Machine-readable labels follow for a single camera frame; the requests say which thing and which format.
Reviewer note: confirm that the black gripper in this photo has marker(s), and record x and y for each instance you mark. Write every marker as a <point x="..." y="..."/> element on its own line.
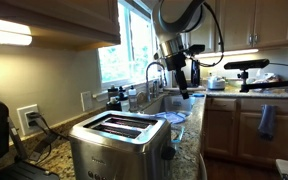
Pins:
<point x="176" y="61"/>

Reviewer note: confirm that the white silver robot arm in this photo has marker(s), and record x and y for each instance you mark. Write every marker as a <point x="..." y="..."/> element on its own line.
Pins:
<point x="174" y="20"/>

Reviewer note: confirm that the square glass bowl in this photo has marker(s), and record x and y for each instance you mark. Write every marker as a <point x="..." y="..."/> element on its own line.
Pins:
<point x="178" y="138"/>

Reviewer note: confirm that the stainless steel two-slot toaster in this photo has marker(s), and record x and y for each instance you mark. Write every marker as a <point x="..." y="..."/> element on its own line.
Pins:
<point x="124" y="160"/>

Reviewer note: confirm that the white canister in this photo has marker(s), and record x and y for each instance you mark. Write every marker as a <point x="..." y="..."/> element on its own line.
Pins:
<point x="169" y="81"/>

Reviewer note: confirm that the tall black countertop appliance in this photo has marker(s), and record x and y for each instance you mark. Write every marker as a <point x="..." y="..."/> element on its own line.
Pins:
<point x="195" y="75"/>

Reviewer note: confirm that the stainless kitchen sink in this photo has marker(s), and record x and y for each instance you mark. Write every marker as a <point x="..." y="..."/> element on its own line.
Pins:
<point x="179" y="103"/>

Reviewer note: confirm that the blue sponge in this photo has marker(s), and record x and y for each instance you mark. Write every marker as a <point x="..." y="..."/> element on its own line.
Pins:
<point x="198" y="95"/>

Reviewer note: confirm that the chrome kitchen faucet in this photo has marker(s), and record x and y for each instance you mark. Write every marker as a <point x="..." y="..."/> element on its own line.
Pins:
<point x="148" y="83"/>

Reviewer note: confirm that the white rice cooker pot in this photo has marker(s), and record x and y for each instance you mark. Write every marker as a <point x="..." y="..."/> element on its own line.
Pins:
<point x="216" y="83"/>

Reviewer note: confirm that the under-cabinet light strip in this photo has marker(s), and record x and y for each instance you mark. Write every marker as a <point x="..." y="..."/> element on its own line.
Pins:
<point x="230" y="52"/>
<point x="4" y="33"/>

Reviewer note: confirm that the grey translucent sports bottle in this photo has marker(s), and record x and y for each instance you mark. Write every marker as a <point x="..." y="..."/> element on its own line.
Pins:
<point x="112" y="90"/>

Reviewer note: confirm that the black sports bottle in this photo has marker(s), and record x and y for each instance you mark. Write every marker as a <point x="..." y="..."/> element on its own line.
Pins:
<point x="113" y="105"/>

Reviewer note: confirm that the white packaged goods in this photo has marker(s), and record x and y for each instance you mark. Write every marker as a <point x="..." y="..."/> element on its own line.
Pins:
<point x="265" y="78"/>

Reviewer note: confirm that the wooden lower cabinets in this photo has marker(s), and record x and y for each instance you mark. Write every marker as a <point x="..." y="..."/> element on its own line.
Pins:
<point x="250" y="133"/>

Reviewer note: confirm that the grey blue hanging towel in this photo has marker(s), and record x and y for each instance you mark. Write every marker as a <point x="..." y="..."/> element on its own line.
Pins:
<point x="267" y="121"/>

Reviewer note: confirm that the wooden upper cabinet doors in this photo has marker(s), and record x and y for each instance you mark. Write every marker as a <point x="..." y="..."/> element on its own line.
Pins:
<point x="267" y="23"/>

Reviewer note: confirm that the wooden upper cabinet with light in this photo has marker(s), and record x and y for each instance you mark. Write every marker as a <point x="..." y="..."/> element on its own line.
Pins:
<point x="50" y="16"/>

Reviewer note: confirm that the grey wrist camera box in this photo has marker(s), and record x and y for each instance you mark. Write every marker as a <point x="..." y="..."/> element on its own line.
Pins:
<point x="196" y="49"/>

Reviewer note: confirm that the black stereo camera bar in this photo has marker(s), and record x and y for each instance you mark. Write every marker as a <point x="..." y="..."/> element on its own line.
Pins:
<point x="247" y="64"/>

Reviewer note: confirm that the black camera clamp arm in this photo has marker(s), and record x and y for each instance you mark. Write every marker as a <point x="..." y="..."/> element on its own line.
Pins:
<point x="267" y="85"/>

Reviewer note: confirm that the white light switch plate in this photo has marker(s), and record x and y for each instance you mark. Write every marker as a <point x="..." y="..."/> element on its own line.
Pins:
<point x="86" y="101"/>

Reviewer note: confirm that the white wall power outlet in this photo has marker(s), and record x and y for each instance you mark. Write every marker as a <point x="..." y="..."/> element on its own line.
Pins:
<point x="22" y="116"/>

